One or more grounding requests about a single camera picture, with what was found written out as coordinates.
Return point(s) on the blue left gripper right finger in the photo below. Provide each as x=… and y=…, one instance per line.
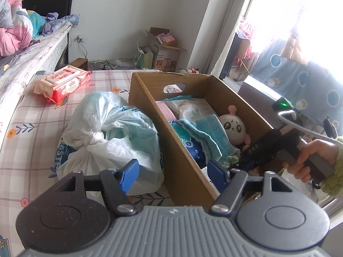
x=230, y=184

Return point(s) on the green scrunchie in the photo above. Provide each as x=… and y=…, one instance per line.
x=230, y=161

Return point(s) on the red wet wipes pack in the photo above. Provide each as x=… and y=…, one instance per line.
x=58, y=85

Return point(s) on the pink plush doll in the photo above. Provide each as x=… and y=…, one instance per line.
x=234, y=127

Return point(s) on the small open cardboard box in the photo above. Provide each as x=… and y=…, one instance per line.
x=165, y=48

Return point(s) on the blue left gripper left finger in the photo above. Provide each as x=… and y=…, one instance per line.
x=116, y=183

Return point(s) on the black bed headboard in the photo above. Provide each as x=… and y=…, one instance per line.
x=43, y=7

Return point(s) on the blue clothes pile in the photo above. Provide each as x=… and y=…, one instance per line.
x=46, y=25

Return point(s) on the pink striped cloth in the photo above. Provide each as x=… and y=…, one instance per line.
x=166, y=111

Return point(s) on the green paper bag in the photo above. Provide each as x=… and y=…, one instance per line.
x=146, y=58

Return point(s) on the brown cardboard box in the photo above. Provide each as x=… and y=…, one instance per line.
x=183, y=178

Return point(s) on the person's right hand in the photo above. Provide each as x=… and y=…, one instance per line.
x=326, y=151

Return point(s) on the wall power socket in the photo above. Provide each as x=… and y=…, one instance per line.
x=80, y=39

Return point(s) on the pink and grey duvet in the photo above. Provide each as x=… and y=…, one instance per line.
x=16, y=27

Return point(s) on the teal checkered towel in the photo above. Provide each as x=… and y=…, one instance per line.
x=210, y=134

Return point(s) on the blue white plastic pouch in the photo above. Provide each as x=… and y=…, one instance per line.
x=193, y=146

